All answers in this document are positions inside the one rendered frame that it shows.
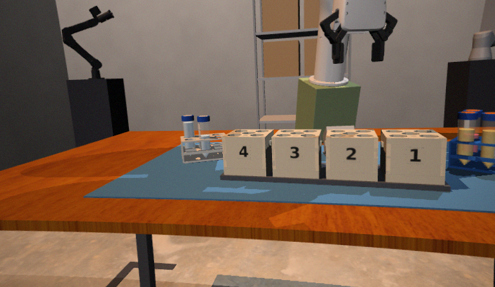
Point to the light blue bench mat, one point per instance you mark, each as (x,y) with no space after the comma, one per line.
(166,177)

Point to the blue tube rack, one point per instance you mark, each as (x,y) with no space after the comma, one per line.
(476,161)

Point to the conical tube with pink liquid and blue cap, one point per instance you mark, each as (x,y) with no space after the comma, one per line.
(478,121)

